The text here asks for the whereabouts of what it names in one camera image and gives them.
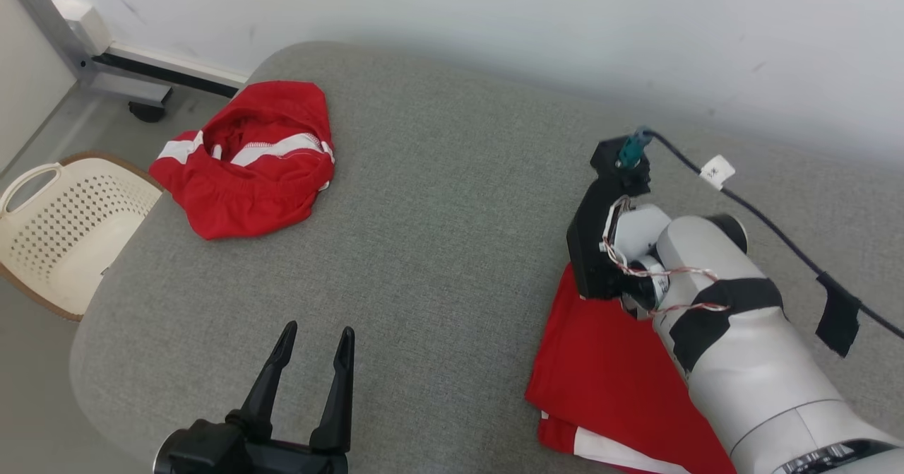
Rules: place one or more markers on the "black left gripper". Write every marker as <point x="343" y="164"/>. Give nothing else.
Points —
<point x="240" y="456"/>

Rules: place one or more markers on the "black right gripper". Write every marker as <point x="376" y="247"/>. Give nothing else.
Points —
<point x="590" y="248"/>

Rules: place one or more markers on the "red Bulls 23 jersey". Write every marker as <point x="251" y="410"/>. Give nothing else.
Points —
<point x="607" y="375"/>

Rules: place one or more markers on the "red shorts with white band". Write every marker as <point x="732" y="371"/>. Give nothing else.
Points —
<point x="240" y="191"/>

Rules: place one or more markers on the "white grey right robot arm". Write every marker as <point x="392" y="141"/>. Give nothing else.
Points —
<point x="748" y="375"/>

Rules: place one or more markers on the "cream plastic laundry basket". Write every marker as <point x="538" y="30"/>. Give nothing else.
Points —
<point x="42" y="301"/>
<point x="78" y="248"/>

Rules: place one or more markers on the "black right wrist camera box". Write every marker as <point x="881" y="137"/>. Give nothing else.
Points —
<point x="609" y="157"/>

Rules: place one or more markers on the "white black wall skirting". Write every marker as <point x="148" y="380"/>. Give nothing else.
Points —
<point x="176" y="66"/>

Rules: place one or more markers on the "grey metal frame with caster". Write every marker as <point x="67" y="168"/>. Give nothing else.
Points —
<point x="39" y="11"/>

